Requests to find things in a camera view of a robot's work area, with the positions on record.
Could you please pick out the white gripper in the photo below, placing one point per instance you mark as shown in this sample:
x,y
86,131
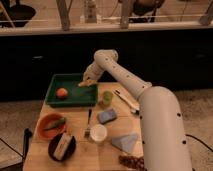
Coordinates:
x,y
93,72

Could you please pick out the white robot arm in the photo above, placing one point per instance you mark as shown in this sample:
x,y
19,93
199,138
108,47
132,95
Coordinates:
x,y
164,140

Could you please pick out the green plastic tray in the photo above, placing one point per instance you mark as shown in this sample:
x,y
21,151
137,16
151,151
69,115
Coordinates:
x,y
77,96

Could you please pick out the green plastic cup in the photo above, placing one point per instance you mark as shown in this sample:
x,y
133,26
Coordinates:
x,y
107,98

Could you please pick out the orange fruit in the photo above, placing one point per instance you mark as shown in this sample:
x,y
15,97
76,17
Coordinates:
x,y
61,93

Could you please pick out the blue sponge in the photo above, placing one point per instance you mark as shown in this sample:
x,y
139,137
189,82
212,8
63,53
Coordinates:
x,y
106,116

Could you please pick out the green vegetable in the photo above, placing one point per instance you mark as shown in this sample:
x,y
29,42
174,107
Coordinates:
x,y
56,124

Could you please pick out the white cup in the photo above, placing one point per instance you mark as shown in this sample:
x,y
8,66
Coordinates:
x,y
98,133

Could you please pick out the orange bowl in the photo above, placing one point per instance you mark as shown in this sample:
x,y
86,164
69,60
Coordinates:
x,y
46,121

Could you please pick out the white box in bowl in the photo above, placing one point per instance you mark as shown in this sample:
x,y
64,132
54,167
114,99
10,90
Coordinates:
x,y
62,146

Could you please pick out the black bowl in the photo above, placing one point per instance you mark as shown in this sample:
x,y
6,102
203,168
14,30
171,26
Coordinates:
x,y
53,144

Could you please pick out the blue folded cloth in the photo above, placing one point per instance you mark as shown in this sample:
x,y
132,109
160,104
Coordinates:
x,y
125,143

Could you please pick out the brown grape bunch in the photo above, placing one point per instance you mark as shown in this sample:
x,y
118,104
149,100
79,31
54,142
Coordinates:
x,y
132,162

